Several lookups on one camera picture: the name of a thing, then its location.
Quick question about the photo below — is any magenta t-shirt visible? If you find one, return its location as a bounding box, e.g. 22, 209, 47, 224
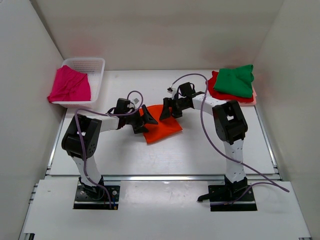
47, 65, 91, 103

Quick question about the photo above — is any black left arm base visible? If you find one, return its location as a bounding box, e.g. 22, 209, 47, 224
73, 180, 121, 211

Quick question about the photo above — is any white plastic basket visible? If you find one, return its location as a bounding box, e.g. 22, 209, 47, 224
52, 57, 105, 109

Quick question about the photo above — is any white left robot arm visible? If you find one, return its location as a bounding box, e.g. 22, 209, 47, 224
61, 98, 158, 199

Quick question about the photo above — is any orange t-shirt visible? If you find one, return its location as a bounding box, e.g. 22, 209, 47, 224
143, 104, 183, 145

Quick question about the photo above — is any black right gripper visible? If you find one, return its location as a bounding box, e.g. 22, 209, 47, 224
159, 98, 190, 122

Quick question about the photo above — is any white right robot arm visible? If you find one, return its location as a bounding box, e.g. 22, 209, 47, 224
159, 82, 248, 200

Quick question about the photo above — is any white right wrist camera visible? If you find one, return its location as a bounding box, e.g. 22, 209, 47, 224
167, 86, 178, 98

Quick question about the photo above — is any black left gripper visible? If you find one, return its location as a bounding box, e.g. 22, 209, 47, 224
124, 105, 158, 135

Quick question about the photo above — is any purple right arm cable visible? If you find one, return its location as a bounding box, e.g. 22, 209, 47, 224
171, 73, 290, 207

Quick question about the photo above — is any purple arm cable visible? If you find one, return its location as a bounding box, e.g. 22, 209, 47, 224
74, 90, 144, 210
171, 73, 290, 207

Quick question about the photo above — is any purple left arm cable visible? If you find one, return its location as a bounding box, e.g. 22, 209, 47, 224
74, 90, 144, 210

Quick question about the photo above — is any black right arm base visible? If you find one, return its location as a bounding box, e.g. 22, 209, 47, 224
197, 177, 258, 212

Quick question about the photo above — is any green folded t-shirt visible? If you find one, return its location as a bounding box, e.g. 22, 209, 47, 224
213, 64, 255, 98

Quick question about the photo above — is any pink folded t-shirt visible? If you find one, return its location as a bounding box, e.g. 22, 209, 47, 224
234, 87, 257, 107

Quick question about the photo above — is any red folded t-shirt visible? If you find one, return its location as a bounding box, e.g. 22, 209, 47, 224
205, 70, 255, 104

